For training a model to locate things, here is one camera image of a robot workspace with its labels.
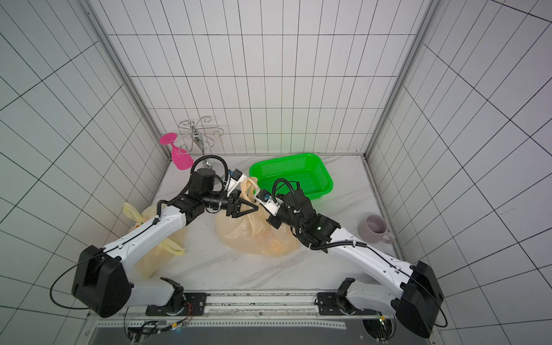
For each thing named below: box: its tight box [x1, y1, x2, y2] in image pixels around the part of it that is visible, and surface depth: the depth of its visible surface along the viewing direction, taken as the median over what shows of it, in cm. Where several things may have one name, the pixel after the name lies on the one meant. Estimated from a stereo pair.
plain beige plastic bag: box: [214, 176, 299, 258], surface depth 77 cm
